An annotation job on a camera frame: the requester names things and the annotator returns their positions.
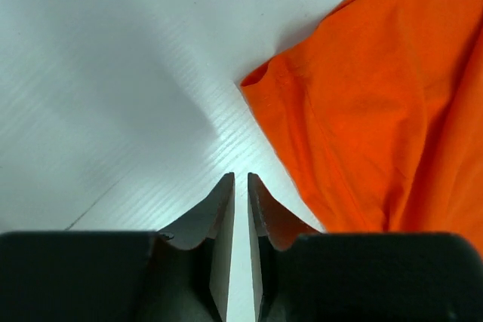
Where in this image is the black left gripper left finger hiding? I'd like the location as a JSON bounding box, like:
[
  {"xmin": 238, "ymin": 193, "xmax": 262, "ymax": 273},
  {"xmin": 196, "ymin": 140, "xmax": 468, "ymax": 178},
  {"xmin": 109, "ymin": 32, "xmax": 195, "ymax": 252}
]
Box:
[{"xmin": 1, "ymin": 173, "xmax": 235, "ymax": 321}]

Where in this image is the orange t shirt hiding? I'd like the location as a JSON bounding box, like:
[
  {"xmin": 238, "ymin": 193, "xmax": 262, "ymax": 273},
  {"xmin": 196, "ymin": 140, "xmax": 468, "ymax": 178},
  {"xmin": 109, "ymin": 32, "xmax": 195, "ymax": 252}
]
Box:
[{"xmin": 241, "ymin": 0, "xmax": 482, "ymax": 250}]

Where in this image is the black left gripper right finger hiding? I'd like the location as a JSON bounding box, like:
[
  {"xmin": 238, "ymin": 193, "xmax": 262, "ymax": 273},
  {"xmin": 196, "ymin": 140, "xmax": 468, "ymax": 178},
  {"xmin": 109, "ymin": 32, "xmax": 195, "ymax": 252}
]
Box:
[{"xmin": 248, "ymin": 173, "xmax": 482, "ymax": 321}]

